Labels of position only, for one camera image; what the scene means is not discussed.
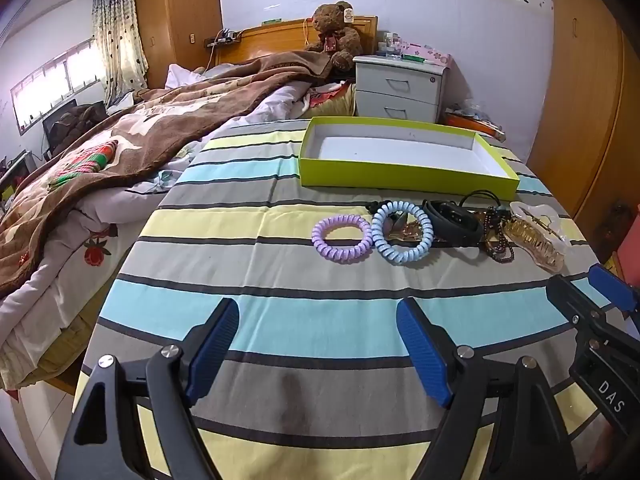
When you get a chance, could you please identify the red green plaid cloth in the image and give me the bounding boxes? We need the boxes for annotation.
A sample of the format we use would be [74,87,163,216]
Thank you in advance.
[47,141,118,191]

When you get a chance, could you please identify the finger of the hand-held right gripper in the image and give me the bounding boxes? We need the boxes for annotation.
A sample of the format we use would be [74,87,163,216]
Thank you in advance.
[546,275,626,356]
[589,263,640,336]

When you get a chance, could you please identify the black elastic cord loop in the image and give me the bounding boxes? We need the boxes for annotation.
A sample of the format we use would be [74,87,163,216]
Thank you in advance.
[457,190,507,212]

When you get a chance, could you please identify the black wristband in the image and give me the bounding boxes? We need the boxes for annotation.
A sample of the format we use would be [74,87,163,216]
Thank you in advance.
[422,200,485,247]

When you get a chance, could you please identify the window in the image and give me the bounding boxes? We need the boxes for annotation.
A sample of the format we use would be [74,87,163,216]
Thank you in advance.
[11,37,106,136]

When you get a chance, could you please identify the striped tablecloth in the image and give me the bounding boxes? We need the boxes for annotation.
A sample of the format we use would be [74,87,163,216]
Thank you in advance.
[72,120,601,480]

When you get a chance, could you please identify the clear hair claw clip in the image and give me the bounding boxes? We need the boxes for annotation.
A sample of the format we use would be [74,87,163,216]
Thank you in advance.
[502,201,571,275]

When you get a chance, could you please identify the spotted curtain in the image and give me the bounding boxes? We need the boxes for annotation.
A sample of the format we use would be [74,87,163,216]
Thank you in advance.
[91,0,150,98]

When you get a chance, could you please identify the brown blanket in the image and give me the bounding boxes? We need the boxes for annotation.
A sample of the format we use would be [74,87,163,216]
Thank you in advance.
[0,50,331,301]

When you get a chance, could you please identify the pink flowered box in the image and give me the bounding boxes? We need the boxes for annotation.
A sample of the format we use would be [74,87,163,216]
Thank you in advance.
[400,42,453,67]

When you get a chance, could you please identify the blue spiral hair tie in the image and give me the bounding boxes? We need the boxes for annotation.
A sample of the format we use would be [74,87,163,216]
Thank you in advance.
[371,201,432,265]

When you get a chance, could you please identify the tall wooden wardrobe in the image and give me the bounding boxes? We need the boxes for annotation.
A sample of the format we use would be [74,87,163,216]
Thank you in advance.
[134,0,223,91]

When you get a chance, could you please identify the grey nightstand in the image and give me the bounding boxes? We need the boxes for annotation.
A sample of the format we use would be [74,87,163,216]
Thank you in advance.
[353,55,453,124]

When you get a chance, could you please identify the green cardboard tray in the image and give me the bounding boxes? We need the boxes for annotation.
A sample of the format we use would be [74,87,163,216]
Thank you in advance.
[299,116,521,202]

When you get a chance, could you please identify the brown teddy bear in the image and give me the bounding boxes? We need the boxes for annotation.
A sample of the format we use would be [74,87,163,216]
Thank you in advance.
[305,1,363,72]

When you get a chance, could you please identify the wooden headboard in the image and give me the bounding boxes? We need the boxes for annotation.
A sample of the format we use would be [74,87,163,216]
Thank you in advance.
[207,15,379,68]

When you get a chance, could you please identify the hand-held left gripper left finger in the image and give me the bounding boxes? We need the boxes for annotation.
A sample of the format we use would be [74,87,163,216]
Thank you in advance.
[54,297,240,480]

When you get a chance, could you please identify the wide wooden wardrobe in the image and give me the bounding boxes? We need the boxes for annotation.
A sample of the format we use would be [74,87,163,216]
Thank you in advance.
[527,0,640,271]

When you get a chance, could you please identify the dark beaded bracelet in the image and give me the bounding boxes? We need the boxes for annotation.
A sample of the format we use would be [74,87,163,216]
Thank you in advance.
[482,207,516,264]

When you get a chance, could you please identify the wall shelf with devices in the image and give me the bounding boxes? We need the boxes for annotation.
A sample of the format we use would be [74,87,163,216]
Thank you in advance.
[205,29,246,48]

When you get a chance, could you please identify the purple spiral hair tie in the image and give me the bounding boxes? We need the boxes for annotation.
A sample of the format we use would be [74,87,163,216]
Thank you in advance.
[311,215,373,263]

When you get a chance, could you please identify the person's right hand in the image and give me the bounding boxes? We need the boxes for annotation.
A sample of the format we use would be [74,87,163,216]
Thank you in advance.
[577,420,618,478]

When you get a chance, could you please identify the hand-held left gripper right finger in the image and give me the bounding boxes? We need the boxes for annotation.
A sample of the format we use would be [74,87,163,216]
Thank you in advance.
[396,297,580,480]

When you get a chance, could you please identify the clear plastic container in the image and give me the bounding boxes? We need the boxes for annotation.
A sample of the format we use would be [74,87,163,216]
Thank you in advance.
[377,32,406,58]

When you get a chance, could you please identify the orange box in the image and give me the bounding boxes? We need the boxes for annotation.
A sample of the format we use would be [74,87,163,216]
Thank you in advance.
[445,107,506,142]

